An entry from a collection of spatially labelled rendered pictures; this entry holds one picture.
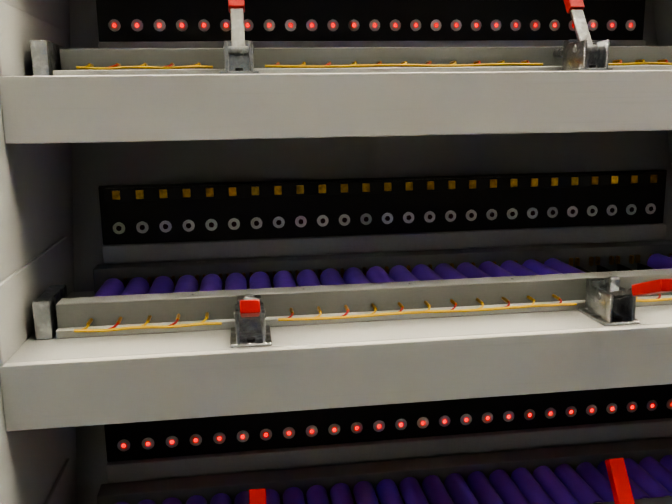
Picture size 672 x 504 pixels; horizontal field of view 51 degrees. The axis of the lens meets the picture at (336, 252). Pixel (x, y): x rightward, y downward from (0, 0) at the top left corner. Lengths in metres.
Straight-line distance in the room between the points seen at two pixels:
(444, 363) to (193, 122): 0.24
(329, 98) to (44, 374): 0.27
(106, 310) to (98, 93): 0.15
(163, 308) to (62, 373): 0.09
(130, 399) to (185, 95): 0.21
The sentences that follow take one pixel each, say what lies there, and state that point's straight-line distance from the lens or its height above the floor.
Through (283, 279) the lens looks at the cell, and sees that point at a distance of 0.58.
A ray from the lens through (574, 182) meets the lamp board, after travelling 0.72.
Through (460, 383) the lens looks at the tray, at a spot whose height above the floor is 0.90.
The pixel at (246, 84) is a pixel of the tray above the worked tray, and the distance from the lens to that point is 0.51.
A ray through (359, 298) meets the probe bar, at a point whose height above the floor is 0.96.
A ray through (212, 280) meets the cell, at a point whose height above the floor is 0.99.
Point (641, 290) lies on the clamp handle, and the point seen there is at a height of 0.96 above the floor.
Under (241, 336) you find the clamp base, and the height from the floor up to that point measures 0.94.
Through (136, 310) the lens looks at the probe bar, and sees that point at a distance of 0.53.
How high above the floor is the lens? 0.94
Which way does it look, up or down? 6 degrees up
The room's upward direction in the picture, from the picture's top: 3 degrees counter-clockwise
